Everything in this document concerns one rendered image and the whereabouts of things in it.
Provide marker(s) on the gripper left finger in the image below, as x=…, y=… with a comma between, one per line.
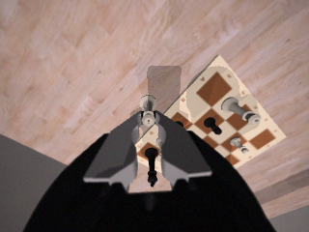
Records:
x=112, y=158

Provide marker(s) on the chessboard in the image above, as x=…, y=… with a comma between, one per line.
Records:
x=202, y=99

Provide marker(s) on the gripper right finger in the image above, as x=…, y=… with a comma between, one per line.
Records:
x=185, y=155

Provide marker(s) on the white chess piece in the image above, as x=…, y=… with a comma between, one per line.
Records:
x=232, y=105
x=159, y=143
x=148, y=103

